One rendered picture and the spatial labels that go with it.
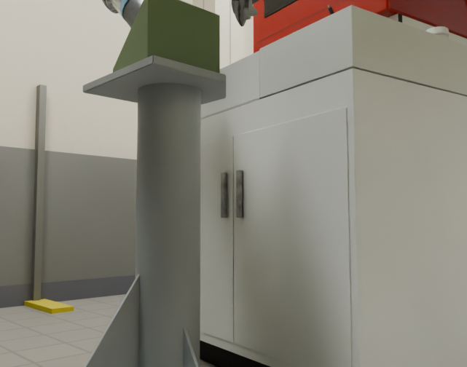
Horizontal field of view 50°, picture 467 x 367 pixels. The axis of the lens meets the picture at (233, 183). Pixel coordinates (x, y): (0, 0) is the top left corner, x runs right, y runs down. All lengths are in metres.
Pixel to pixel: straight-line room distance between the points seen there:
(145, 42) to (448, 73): 0.81
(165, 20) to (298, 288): 0.73
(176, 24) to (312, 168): 0.48
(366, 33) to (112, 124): 2.42
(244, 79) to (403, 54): 0.46
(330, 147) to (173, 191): 0.39
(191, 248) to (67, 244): 2.07
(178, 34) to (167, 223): 0.46
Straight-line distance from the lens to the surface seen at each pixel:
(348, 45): 1.23
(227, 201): 1.54
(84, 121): 3.34
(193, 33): 1.30
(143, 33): 1.24
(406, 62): 1.36
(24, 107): 3.20
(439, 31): 1.71
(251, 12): 1.69
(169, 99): 1.23
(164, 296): 1.20
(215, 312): 1.62
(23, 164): 3.14
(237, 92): 1.55
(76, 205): 3.25
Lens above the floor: 0.46
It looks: 5 degrees up
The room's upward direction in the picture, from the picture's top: straight up
